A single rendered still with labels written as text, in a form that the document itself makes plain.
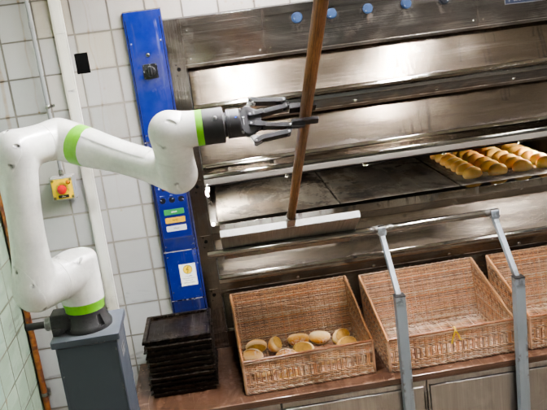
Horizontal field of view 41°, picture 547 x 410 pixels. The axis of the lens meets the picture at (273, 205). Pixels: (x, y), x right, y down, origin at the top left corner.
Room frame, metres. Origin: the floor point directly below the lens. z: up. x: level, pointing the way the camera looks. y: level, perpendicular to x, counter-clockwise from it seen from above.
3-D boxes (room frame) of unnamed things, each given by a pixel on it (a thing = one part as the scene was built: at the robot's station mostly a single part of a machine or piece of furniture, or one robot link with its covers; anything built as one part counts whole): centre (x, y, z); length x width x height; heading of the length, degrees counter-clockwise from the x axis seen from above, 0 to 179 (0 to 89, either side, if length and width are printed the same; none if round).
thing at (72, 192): (3.12, 0.89, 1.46); 0.10 x 0.07 x 0.10; 94
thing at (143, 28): (4.12, 0.50, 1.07); 1.93 x 0.16 x 2.15; 4
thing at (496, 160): (3.74, -1.15, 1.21); 0.61 x 0.48 x 0.06; 4
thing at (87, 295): (2.13, 0.63, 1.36); 0.16 x 0.13 x 0.19; 148
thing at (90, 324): (2.14, 0.68, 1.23); 0.26 x 0.15 x 0.06; 95
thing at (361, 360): (2.96, -0.04, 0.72); 0.56 x 0.49 x 0.28; 95
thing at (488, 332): (2.99, -0.64, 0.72); 0.56 x 0.49 x 0.28; 95
